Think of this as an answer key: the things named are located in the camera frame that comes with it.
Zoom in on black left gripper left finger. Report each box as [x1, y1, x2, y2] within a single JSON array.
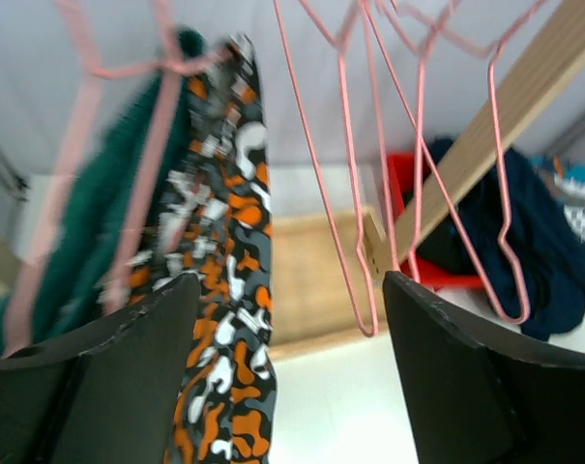
[[0, 275, 200, 463]]

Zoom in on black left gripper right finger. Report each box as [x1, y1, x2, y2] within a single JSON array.
[[383, 272, 585, 463]]

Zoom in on black shorts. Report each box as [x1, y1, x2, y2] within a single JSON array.
[[417, 214, 475, 276]]

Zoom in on navy blue shorts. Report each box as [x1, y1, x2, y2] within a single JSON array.
[[426, 137, 585, 342]]

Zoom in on orange camouflage shorts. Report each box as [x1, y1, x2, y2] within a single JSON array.
[[129, 33, 278, 463]]

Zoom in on pink hanger of black shorts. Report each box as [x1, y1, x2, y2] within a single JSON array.
[[375, 1, 545, 325]]

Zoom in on blue orange patterned shorts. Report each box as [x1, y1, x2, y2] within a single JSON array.
[[529, 156, 585, 245]]

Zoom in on pink hanger of camouflage shorts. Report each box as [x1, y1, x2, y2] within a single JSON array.
[[103, 1, 231, 315]]

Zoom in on pink hanger of patterned shorts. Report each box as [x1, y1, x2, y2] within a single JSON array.
[[359, 0, 462, 286]]

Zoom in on pink hanger of navy shorts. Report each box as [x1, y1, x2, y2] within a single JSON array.
[[273, 1, 379, 337]]

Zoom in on green shorts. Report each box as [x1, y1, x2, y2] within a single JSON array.
[[0, 28, 206, 359]]

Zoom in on pink hanger of green shorts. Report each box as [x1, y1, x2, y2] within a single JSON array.
[[1, 0, 104, 359]]

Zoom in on wooden clothes rack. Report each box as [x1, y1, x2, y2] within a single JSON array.
[[0, 1, 585, 359]]

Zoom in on red plastic bin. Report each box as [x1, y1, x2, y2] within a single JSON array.
[[387, 152, 483, 290]]

